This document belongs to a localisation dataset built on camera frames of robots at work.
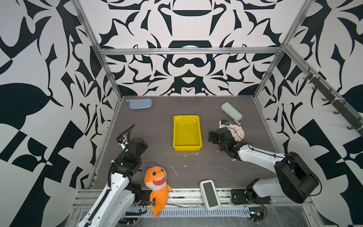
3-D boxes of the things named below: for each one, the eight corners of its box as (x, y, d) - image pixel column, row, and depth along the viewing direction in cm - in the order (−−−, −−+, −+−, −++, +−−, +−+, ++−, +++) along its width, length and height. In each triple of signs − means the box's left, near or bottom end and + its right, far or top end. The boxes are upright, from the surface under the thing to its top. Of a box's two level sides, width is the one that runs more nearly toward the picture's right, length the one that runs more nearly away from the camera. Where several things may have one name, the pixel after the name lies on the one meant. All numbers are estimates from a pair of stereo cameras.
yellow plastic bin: (172, 151, 93) (172, 146, 87) (174, 120, 108) (173, 114, 102) (201, 151, 93) (202, 146, 87) (198, 120, 108) (199, 114, 102)
